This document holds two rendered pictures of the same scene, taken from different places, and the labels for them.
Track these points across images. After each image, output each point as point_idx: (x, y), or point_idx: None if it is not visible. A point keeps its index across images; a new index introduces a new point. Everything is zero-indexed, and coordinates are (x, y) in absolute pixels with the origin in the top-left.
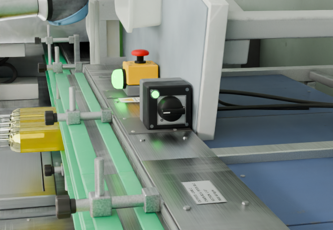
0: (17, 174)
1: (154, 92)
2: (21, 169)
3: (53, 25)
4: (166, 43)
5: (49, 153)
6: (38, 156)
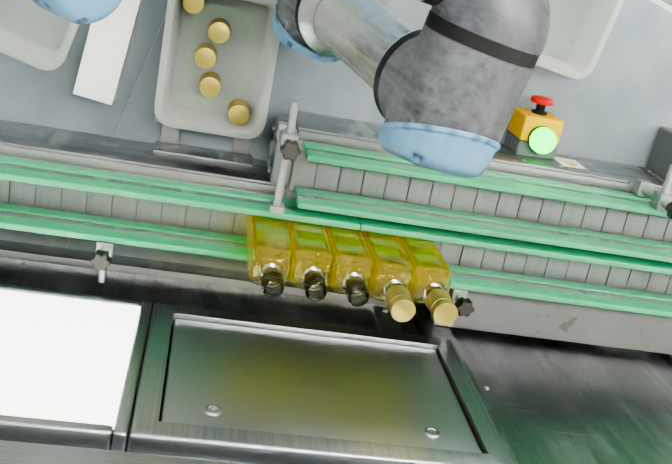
0: (337, 359)
1: None
2: (312, 353)
3: (328, 62)
4: (590, 87)
5: (232, 313)
6: (233, 326)
